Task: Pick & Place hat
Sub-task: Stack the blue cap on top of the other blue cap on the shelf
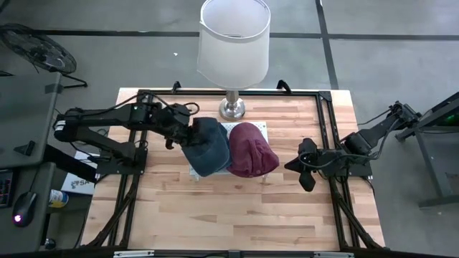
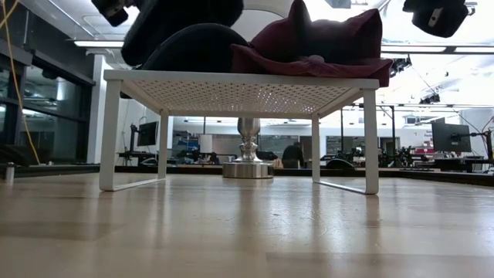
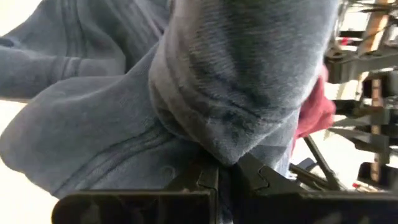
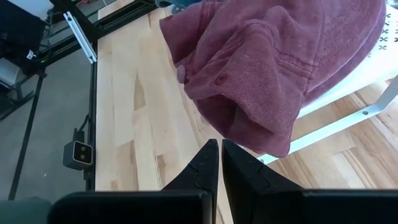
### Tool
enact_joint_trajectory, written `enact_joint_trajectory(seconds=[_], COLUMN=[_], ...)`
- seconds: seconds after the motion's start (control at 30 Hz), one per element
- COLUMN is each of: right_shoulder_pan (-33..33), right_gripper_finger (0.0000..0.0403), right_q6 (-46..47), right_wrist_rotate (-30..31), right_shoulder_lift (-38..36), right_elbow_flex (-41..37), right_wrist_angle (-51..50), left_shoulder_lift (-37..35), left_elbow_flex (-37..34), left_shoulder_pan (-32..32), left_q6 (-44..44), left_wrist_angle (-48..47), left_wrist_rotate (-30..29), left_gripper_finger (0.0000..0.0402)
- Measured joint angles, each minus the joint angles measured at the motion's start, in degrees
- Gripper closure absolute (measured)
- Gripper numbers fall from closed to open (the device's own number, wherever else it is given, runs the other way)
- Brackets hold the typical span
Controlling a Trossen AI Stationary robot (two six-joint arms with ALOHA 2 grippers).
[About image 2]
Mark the blue denim baseball cap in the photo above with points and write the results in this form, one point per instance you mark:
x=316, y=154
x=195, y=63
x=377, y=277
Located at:
x=173, y=23
x=193, y=50

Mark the ceiling light strip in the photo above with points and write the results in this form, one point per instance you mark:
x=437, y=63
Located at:
x=98, y=43
x=413, y=49

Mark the black hanging spotlight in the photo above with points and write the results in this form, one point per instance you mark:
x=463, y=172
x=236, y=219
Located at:
x=399, y=65

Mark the black computer monitor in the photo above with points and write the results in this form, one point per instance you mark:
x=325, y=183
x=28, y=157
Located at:
x=451, y=137
x=147, y=134

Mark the white board panel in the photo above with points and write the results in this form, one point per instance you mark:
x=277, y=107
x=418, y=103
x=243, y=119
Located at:
x=205, y=143

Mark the black office chair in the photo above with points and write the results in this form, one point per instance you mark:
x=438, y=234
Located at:
x=339, y=164

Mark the person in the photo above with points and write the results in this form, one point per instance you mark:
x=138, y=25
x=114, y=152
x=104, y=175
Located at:
x=293, y=156

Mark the white shade silver table lamp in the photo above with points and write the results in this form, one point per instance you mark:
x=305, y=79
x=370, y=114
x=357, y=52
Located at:
x=248, y=166

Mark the black aluminium table frame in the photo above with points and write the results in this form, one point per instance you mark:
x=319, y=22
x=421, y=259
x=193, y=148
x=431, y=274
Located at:
x=444, y=178

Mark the silver metal post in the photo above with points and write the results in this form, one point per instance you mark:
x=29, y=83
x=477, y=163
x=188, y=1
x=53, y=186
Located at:
x=9, y=171

